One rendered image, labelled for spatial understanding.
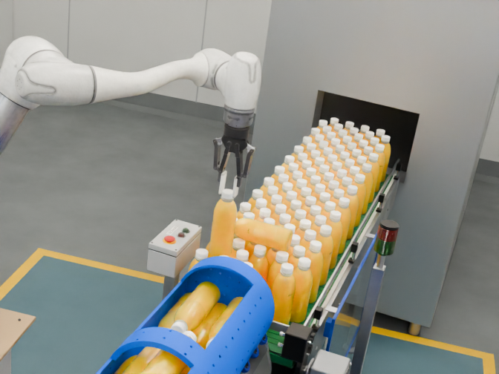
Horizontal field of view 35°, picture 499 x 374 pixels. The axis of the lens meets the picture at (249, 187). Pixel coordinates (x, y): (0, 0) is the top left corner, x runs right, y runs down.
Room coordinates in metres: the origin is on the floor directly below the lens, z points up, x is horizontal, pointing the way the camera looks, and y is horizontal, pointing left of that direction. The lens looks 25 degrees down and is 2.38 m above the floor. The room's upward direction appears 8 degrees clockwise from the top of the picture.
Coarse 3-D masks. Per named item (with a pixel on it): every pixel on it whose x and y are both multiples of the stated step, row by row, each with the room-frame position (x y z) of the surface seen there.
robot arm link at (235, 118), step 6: (228, 108) 2.21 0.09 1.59; (228, 114) 2.21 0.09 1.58; (234, 114) 2.20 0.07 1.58; (240, 114) 2.20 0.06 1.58; (246, 114) 2.21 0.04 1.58; (252, 114) 2.23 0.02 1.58; (228, 120) 2.21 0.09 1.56; (234, 120) 2.21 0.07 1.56; (240, 120) 2.20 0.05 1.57; (246, 120) 2.21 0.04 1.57; (252, 120) 2.25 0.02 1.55; (234, 126) 2.22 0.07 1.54; (240, 126) 2.20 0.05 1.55; (246, 126) 2.21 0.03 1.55
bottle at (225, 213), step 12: (216, 204) 2.24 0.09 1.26; (228, 204) 2.22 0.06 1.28; (216, 216) 2.22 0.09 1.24; (228, 216) 2.21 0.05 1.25; (216, 228) 2.21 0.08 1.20; (228, 228) 2.21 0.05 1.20; (216, 240) 2.21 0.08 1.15; (228, 240) 2.22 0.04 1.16; (216, 252) 2.21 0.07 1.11; (228, 252) 2.22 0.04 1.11
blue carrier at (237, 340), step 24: (216, 264) 1.94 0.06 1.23; (240, 264) 1.95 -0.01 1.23; (192, 288) 2.01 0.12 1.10; (240, 288) 1.97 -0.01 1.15; (264, 288) 1.93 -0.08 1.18; (240, 312) 1.77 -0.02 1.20; (264, 312) 1.87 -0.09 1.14; (144, 336) 1.57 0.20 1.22; (168, 336) 1.57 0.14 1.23; (216, 336) 1.64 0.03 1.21; (240, 336) 1.71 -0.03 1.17; (120, 360) 1.64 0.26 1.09; (192, 360) 1.52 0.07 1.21; (216, 360) 1.58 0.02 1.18; (240, 360) 1.67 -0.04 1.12
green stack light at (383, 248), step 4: (376, 236) 2.29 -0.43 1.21; (376, 240) 2.28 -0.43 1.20; (380, 240) 2.27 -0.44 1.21; (376, 244) 2.28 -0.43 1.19; (380, 244) 2.27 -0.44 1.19; (384, 244) 2.26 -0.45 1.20; (388, 244) 2.26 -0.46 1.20; (392, 244) 2.27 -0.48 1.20; (376, 248) 2.27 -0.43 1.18; (380, 248) 2.26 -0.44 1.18; (384, 248) 2.26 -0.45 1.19; (388, 248) 2.26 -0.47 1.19; (392, 248) 2.27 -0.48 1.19; (376, 252) 2.27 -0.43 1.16; (380, 252) 2.26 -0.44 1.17; (384, 252) 2.26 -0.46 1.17; (388, 252) 2.26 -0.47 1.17; (392, 252) 2.27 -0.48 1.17
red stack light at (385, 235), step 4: (380, 228) 2.28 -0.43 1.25; (380, 232) 2.27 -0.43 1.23; (384, 232) 2.27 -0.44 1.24; (388, 232) 2.26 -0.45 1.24; (392, 232) 2.26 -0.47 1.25; (396, 232) 2.27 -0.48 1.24; (380, 236) 2.27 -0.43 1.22; (384, 236) 2.26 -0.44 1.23; (388, 236) 2.26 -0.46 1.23; (392, 236) 2.26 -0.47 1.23; (396, 236) 2.27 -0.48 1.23; (384, 240) 2.26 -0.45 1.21; (388, 240) 2.26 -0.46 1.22; (392, 240) 2.26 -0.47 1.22
